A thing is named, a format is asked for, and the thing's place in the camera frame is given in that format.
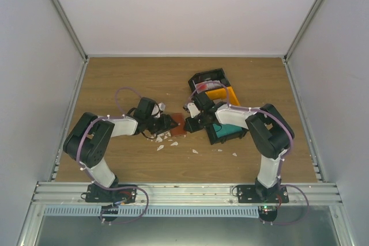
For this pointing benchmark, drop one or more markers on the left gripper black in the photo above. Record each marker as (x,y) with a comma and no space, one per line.
(165,124)

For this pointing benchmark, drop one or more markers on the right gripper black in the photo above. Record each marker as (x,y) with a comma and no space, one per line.
(192,127)

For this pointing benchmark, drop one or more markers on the brown leather card holder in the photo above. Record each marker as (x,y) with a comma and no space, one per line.
(179,130)

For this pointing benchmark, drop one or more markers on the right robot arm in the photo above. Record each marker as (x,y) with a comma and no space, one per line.
(271,134)

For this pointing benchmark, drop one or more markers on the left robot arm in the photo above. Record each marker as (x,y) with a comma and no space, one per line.
(88,140)

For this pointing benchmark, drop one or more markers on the cards in black bin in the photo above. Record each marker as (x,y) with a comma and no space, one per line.
(207,85)

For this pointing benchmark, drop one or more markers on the black bin with teal item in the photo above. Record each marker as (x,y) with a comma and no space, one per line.
(224,123)

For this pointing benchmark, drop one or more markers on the teal item in bin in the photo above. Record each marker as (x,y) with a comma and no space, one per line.
(227,131)

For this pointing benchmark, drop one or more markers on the yellow storage bin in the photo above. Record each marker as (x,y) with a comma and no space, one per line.
(220,94)

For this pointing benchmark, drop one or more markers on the black storage bin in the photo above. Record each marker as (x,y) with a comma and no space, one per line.
(211,75)

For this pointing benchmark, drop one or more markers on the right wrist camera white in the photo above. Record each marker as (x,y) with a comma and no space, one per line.
(192,109)

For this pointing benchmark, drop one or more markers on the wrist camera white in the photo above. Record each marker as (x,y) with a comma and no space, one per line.
(192,109)
(158,110)

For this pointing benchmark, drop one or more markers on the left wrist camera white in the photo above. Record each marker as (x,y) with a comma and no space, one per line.
(158,110)

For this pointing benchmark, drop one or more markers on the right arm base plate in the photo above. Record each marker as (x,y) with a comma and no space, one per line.
(247,194)

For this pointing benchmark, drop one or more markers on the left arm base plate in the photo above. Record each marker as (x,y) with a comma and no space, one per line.
(96,194)

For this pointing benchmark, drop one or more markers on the grey slotted cable duct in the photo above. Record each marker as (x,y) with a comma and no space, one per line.
(155,211)

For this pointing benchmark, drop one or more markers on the aluminium front rail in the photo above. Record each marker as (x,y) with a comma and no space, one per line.
(190,194)

